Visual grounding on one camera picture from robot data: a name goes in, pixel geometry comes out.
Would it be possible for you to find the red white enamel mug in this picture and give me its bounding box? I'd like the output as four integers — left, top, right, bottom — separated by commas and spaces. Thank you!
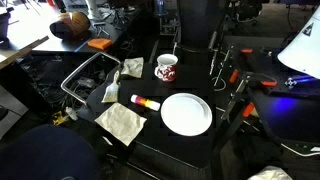
154, 53, 179, 83

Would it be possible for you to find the white round plate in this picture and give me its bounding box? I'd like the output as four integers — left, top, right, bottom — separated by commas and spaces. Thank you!
160, 92, 214, 137

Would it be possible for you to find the creased beige cloth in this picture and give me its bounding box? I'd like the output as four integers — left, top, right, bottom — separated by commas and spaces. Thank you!
120, 56, 145, 79

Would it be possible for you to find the flat beige cloth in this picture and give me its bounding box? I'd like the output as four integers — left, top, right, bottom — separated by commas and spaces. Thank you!
94, 102, 148, 147

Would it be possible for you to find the orange black bar clamp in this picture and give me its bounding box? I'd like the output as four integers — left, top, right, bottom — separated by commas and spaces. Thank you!
220, 72, 278, 122
209, 46, 254, 84

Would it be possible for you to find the orange foam block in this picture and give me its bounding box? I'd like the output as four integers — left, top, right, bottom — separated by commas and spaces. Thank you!
86, 37, 114, 51

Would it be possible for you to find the blue water bottle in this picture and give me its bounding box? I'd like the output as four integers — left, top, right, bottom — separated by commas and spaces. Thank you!
154, 0, 167, 16

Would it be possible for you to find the white power plug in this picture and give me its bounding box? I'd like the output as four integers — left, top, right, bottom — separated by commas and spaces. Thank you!
65, 106, 79, 122

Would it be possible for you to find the yellow black floor gadget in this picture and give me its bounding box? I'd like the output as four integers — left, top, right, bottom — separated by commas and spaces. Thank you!
51, 110, 70, 127

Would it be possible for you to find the brown orange ball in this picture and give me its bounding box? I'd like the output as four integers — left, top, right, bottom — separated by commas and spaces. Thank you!
49, 11, 92, 40

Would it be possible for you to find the white crumpled bag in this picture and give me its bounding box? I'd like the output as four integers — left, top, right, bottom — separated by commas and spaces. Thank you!
247, 165, 294, 180

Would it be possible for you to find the wooden handled paintbrush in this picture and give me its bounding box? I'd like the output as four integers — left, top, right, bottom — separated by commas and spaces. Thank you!
101, 69, 122, 104

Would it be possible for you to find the grey cable bundle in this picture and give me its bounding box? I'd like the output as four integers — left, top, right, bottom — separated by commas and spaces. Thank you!
31, 59, 111, 109

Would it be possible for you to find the white power cable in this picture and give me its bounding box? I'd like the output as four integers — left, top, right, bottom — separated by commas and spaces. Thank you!
280, 142, 320, 158

